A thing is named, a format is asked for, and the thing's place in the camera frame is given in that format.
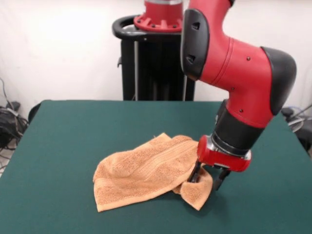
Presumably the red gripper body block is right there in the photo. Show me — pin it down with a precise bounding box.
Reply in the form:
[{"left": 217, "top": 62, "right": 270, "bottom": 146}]
[{"left": 196, "top": 135, "right": 252, "bottom": 173}]

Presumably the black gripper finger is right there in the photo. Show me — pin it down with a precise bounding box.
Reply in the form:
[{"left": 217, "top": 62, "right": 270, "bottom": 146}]
[
  {"left": 214, "top": 168, "right": 232, "bottom": 190},
  {"left": 187, "top": 160, "right": 203, "bottom": 183}
]

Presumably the orange terry towel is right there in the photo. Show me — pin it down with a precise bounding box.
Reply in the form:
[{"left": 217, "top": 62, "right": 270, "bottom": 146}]
[{"left": 93, "top": 133, "right": 213, "bottom": 213}]

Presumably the dark green tablecloth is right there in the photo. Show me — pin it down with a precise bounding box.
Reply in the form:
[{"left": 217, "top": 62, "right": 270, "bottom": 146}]
[{"left": 0, "top": 99, "right": 312, "bottom": 234}]

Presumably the black cable tangle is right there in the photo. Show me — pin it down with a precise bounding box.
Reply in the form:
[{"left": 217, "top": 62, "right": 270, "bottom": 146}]
[
  {"left": 0, "top": 78, "right": 29, "bottom": 171},
  {"left": 280, "top": 104, "right": 312, "bottom": 152}
]

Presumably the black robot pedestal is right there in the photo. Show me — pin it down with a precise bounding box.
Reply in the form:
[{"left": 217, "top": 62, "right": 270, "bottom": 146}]
[{"left": 112, "top": 15, "right": 196, "bottom": 101}]

